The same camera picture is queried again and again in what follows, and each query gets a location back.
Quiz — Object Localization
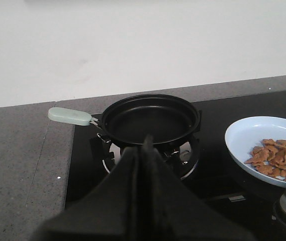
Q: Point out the left gas burner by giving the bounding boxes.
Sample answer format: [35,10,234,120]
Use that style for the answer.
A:
[90,110,204,181]

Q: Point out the brown meat slices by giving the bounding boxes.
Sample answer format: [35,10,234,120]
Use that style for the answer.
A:
[244,139,286,182]

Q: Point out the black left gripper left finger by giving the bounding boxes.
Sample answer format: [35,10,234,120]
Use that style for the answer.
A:
[30,148,139,240]

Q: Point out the black frying pan mint handle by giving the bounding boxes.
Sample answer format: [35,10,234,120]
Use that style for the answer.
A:
[47,93,201,147]

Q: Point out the light blue plate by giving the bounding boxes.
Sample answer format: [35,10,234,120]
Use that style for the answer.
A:
[225,116,286,188]

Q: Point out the black glass cooktop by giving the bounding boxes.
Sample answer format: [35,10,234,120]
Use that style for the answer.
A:
[65,91,286,240]

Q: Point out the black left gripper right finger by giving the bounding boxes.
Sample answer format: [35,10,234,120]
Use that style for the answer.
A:
[141,135,255,240]

